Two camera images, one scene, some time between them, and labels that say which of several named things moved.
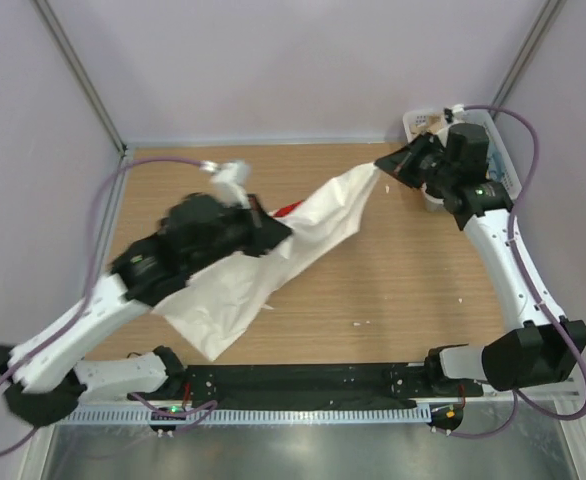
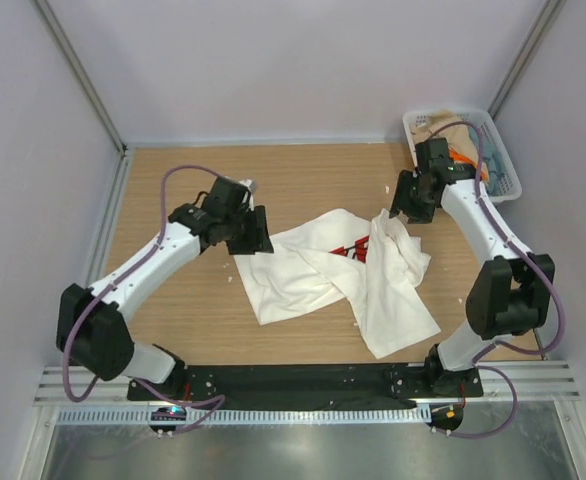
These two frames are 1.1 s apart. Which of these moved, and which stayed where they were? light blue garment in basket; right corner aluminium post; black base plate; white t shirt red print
Moved: white t shirt red print
Stayed: light blue garment in basket; black base plate; right corner aluminium post
